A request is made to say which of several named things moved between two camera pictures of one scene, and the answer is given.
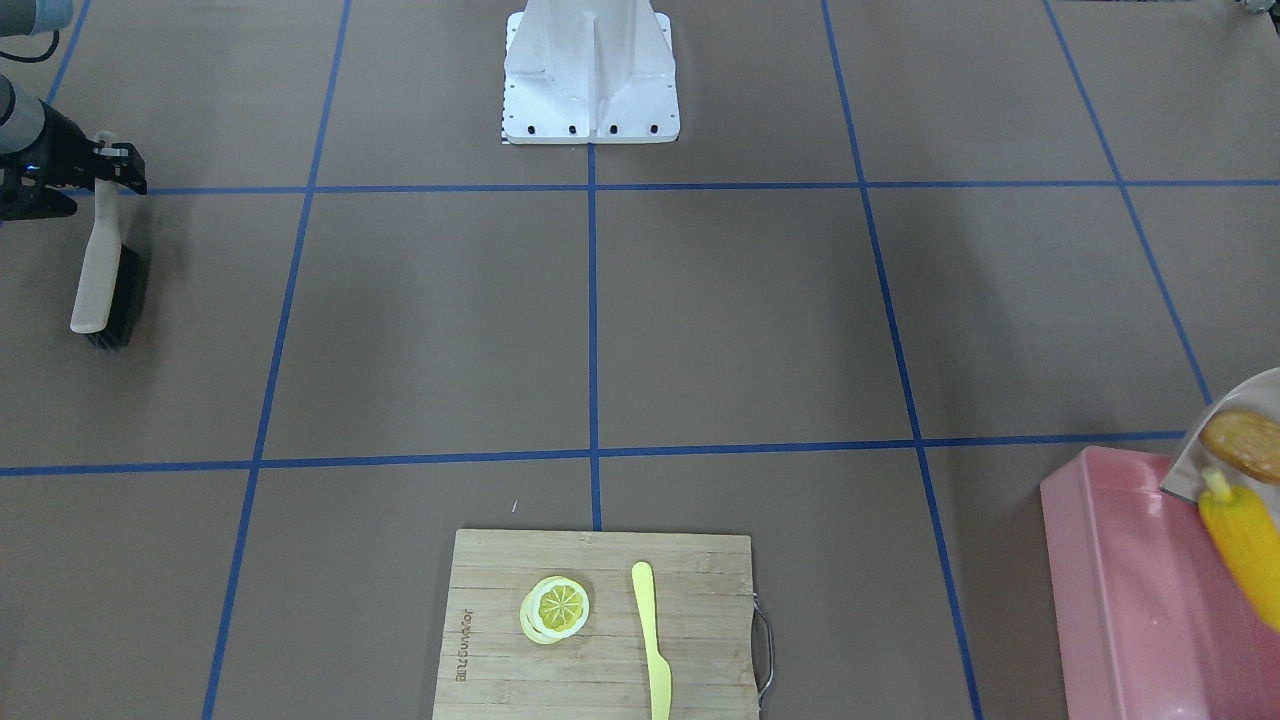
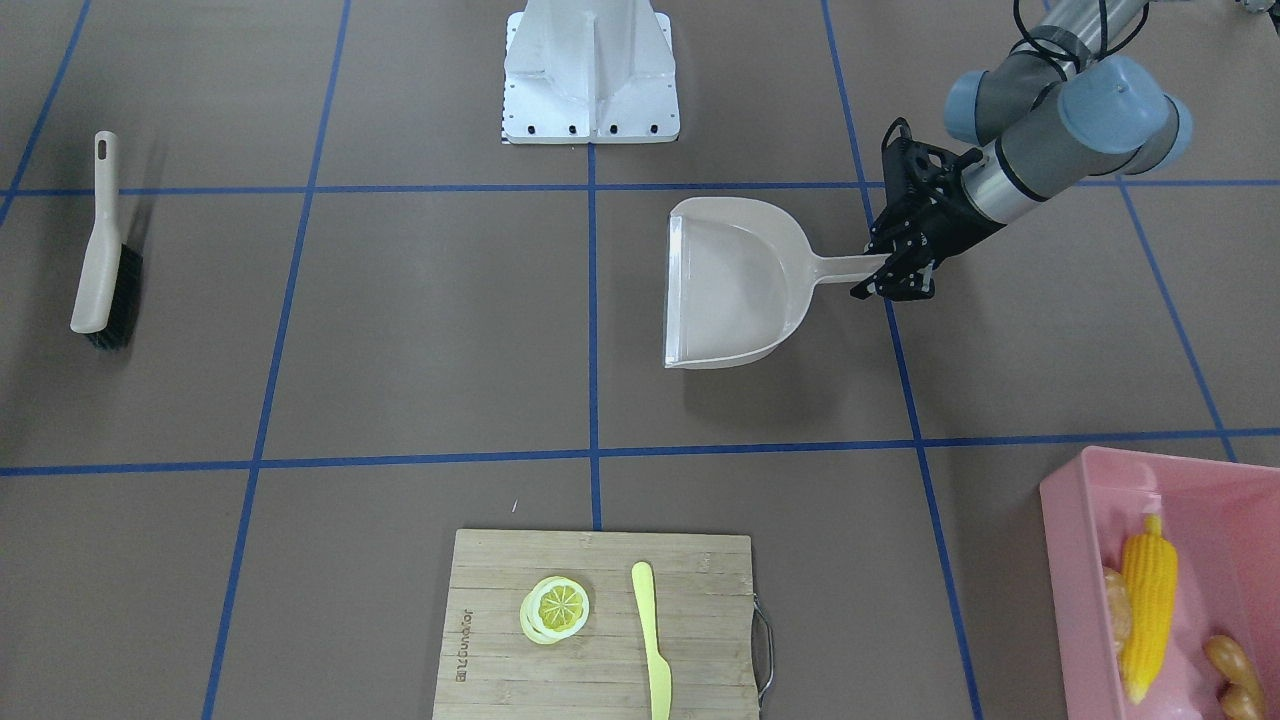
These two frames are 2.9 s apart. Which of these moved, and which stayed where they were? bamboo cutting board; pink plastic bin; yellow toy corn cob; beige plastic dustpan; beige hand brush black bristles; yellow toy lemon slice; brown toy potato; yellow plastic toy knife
Moved: yellow toy corn cob; brown toy potato; beige plastic dustpan
Stayed: yellow plastic toy knife; beige hand brush black bristles; bamboo cutting board; yellow toy lemon slice; pink plastic bin
